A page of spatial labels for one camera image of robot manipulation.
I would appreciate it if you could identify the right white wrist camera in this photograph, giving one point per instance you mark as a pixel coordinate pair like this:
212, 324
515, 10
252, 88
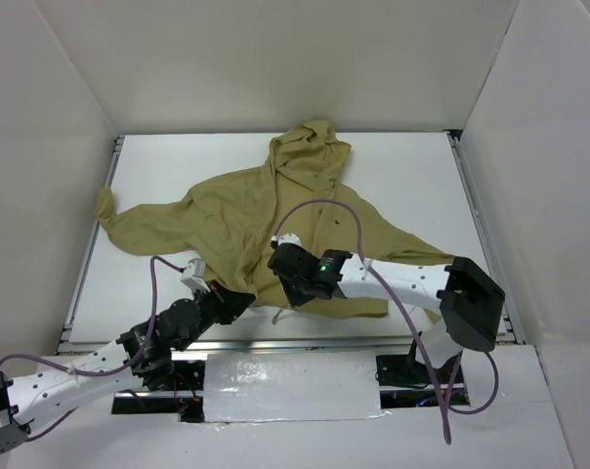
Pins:
290, 238

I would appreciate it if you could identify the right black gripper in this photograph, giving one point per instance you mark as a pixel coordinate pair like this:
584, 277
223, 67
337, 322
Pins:
285, 262

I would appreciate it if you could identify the aluminium side rail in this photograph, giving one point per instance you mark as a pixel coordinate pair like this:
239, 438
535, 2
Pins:
514, 329
74, 301

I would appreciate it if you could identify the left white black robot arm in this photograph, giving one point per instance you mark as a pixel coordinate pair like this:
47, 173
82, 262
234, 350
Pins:
140, 357

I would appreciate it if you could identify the right aluminium side rail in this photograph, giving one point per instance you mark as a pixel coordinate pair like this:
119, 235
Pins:
514, 329

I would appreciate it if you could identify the tan hooded zip jacket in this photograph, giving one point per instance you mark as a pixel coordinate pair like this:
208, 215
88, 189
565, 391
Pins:
229, 219

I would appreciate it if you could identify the white foil covered panel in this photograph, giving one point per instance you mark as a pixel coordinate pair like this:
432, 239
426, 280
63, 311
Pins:
310, 386

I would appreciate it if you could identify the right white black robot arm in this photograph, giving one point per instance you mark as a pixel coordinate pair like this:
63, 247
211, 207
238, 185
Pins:
339, 284

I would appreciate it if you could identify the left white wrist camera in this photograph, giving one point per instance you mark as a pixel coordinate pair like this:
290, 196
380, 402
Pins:
193, 275

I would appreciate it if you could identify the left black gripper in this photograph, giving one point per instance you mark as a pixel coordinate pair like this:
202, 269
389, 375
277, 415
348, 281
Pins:
233, 301

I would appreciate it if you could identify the front aluminium rail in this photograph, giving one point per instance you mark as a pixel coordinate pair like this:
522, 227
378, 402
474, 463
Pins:
69, 348

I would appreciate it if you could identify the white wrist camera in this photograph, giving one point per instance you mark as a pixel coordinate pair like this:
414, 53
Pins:
193, 275
290, 238

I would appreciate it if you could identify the left aluminium side rail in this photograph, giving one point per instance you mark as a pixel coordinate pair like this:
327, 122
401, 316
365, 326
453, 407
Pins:
74, 301

